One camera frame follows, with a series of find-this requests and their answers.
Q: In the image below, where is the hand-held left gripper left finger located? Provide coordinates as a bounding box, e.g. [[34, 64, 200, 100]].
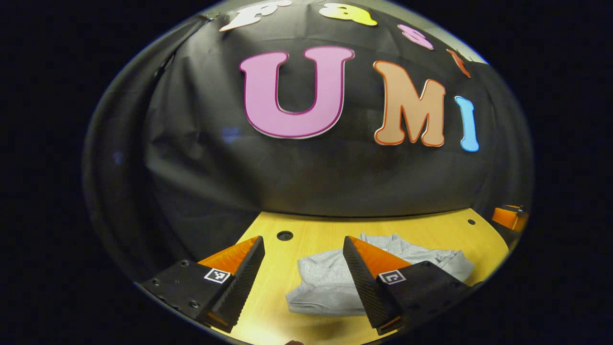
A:
[[138, 235, 266, 334]]

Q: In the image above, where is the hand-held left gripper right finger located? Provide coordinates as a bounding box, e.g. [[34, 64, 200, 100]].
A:
[[342, 234, 473, 336]]

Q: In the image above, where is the grey zip-neck sweatshirt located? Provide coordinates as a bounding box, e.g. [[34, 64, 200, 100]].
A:
[[285, 232, 475, 317]]

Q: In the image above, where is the black backdrop cloth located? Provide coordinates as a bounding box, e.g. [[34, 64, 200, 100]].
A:
[[84, 0, 534, 286]]

